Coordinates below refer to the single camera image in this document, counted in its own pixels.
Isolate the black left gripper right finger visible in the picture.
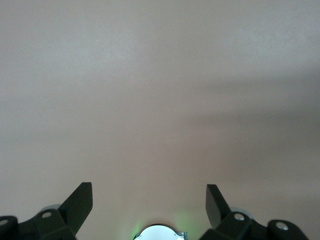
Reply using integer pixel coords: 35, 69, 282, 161
201, 184, 307, 240

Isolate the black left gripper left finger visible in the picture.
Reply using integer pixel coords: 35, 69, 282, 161
0, 182, 94, 240

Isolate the brown table cover sheet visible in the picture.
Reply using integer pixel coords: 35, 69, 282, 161
0, 0, 320, 240

